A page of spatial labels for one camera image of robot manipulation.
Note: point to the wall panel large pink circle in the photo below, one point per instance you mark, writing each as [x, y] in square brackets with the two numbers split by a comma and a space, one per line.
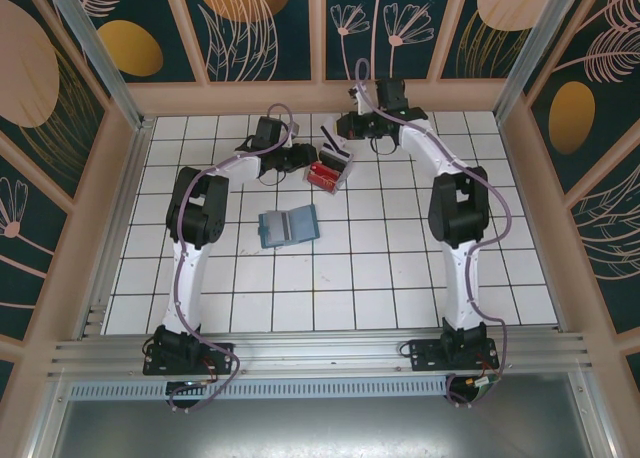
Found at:
[30, 78]

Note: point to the clear plastic card box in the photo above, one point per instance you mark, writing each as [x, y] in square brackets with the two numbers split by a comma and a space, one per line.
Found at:
[346, 175]

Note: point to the wall panel pink flowers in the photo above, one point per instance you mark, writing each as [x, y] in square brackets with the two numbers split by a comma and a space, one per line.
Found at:
[390, 53]

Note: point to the wall panel small orange oval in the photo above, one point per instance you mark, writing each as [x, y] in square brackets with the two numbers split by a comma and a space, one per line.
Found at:
[130, 48]

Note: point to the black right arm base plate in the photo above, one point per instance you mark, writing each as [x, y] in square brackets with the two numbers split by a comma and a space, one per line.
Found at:
[425, 358]

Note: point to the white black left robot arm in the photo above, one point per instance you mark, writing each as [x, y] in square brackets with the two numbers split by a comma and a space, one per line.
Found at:
[189, 288]

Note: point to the grey card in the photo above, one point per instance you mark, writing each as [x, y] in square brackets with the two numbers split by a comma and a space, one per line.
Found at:
[277, 228]

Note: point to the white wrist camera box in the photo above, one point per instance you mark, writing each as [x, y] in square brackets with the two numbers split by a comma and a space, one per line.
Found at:
[294, 134]
[356, 103]

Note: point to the wall panel single pink flower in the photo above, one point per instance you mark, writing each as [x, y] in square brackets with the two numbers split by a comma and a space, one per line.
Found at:
[25, 238]

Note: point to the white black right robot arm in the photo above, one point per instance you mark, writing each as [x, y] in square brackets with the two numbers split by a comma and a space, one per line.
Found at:
[460, 298]

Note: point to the long aluminium frame rail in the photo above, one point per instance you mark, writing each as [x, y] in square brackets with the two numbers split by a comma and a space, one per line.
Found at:
[325, 348]

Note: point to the small green circuit board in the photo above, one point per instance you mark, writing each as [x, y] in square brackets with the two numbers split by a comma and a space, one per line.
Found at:
[482, 383]

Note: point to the red card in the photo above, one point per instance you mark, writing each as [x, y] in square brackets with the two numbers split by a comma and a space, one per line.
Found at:
[322, 175]

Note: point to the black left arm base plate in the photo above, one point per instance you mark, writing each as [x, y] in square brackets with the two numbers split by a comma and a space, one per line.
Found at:
[155, 365]

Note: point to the short aluminium side rail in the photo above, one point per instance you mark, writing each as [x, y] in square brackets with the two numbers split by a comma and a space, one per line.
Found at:
[134, 168]

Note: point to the blue card holder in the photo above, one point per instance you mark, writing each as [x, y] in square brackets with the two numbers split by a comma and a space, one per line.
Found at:
[304, 223]

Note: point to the white card dark stripe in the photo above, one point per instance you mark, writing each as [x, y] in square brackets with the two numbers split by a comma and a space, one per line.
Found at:
[334, 138]

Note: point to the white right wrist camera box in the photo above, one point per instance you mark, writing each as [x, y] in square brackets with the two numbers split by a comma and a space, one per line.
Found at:
[356, 103]

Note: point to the wall panel pink leaves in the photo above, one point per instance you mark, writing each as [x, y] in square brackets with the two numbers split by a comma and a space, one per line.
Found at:
[610, 238]

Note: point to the grey metal sheet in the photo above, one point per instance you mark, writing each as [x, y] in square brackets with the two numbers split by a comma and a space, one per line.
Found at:
[325, 428]

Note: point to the wall panel orange oval leaves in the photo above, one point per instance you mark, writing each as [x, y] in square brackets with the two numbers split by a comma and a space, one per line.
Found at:
[575, 113]

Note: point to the aluminium corner post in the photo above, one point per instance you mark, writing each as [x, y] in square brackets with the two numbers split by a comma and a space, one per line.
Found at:
[545, 43]
[95, 43]

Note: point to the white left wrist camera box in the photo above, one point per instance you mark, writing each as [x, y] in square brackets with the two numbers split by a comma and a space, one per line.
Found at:
[294, 134]

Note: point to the black card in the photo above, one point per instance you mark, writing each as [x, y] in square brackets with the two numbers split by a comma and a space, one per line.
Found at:
[334, 156]

